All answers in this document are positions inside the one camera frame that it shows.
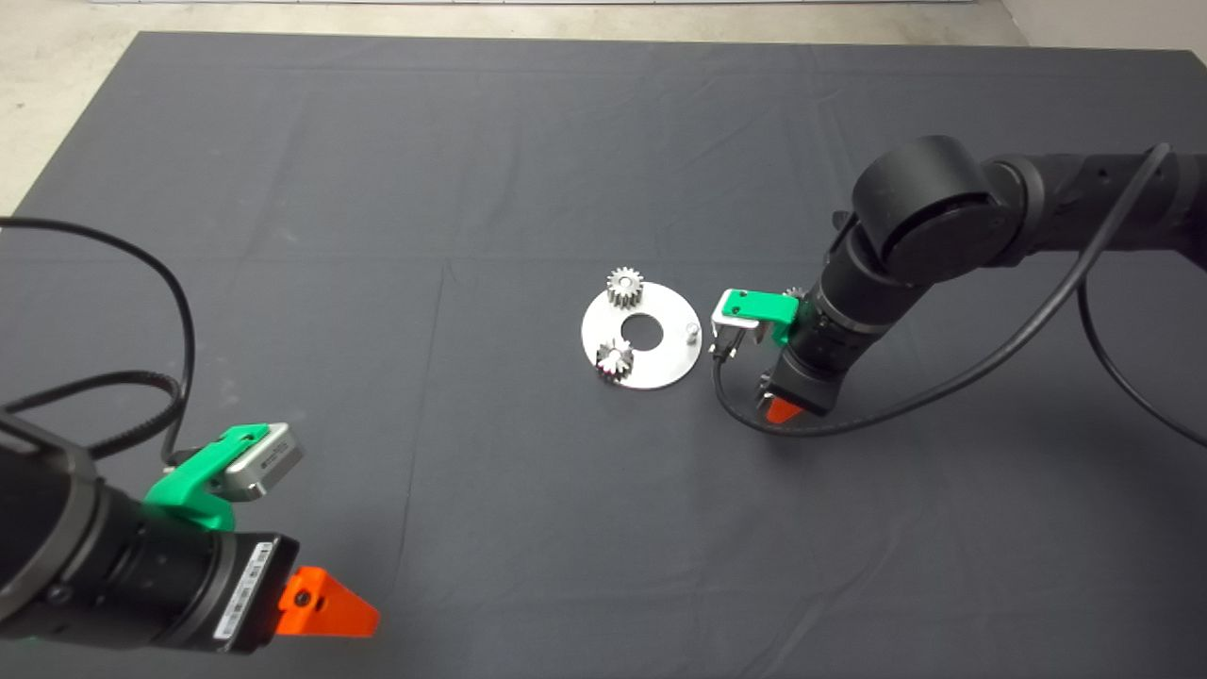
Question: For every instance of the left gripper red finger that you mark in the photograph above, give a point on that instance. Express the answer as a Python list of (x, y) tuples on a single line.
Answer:
[(325, 608)]

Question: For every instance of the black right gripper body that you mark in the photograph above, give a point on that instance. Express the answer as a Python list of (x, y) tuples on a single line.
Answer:
[(806, 382)]

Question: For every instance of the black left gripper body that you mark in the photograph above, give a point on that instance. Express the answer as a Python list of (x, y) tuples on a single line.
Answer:
[(236, 594)]

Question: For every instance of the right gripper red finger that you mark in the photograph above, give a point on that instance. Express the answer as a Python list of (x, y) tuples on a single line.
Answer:
[(783, 411)]

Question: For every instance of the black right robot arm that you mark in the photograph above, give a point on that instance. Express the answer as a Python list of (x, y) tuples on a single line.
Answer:
[(915, 207)]

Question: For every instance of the round metal plate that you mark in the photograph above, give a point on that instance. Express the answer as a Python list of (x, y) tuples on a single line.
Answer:
[(660, 363)]

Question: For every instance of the dark grey table cloth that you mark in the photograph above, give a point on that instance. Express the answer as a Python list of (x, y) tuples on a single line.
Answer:
[(377, 189)]

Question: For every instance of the right green camera mount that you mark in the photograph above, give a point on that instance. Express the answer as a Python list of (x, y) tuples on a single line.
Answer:
[(754, 306)]

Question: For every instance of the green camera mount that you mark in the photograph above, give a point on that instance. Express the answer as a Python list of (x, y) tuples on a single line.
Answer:
[(754, 306), (189, 490)]

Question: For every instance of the right silver camera box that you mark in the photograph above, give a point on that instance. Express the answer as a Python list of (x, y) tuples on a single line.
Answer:
[(731, 330)]

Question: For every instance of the silver camera box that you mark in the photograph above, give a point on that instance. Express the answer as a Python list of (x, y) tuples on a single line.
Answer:
[(731, 330), (269, 462)]

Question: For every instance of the left green camera mount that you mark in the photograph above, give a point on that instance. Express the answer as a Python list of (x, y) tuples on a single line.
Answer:
[(189, 490)]

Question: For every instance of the left silver camera box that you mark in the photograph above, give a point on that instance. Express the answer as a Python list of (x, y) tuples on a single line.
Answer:
[(269, 462)]

